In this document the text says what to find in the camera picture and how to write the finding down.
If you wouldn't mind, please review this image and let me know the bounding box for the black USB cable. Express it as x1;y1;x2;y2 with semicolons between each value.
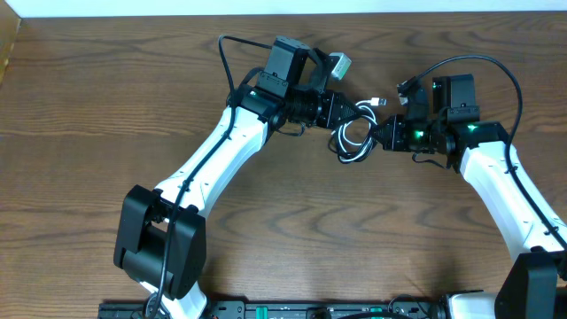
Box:
327;113;380;165

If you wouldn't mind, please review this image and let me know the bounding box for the white USB cable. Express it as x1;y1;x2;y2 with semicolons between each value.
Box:
331;97;388;161

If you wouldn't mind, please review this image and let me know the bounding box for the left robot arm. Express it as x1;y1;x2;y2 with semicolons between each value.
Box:
113;36;355;318

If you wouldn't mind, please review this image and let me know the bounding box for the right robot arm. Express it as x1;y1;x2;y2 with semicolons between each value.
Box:
372;74;566;318

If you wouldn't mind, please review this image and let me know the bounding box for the left camera cable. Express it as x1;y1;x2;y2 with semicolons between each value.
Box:
144;35;274;318

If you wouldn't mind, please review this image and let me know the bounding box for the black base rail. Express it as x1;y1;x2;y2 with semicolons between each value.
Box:
97;300;448;319

